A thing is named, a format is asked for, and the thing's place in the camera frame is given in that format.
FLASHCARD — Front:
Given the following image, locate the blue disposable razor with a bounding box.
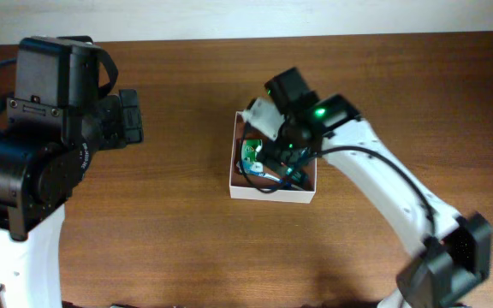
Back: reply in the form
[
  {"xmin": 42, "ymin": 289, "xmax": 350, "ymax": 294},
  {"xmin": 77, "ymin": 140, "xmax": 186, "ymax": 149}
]
[{"xmin": 278, "ymin": 183, "xmax": 294, "ymax": 190}]

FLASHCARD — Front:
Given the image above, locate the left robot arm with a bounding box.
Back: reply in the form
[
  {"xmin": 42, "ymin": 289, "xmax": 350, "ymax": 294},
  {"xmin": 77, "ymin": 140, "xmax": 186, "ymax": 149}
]
[{"xmin": 0, "ymin": 36, "xmax": 144, "ymax": 307}]

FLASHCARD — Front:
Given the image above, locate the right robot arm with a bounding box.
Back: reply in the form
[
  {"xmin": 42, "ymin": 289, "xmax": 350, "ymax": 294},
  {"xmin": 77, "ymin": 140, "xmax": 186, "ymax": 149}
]
[{"xmin": 242, "ymin": 68, "xmax": 493, "ymax": 308}]

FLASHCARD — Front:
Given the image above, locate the blue white toothbrush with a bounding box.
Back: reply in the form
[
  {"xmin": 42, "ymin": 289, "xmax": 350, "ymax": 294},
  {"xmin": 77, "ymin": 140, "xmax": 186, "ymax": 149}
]
[{"xmin": 235, "ymin": 159, "xmax": 282, "ymax": 189}]

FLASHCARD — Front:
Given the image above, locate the green white soap box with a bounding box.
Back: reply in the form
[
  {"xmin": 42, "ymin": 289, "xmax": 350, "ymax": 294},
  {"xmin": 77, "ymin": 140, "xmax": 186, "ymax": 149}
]
[{"xmin": 241, "ymin": 139, "xmax": 264, "ymax": 174}]

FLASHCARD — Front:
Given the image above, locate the green red toothpaste tube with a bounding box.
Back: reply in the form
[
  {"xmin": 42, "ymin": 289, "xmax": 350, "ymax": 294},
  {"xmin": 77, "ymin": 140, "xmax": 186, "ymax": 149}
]
[{"xmin": 291, "ymin": 169, "xmax": 309, "ymax": 186}]

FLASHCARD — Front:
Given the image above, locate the white open cardboard box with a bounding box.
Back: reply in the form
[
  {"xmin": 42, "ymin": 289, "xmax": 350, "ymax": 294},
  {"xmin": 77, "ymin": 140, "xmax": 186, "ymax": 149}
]
[{"xmin": 229, "ymin": 111, "xmax": 318, "ymax": 204}]

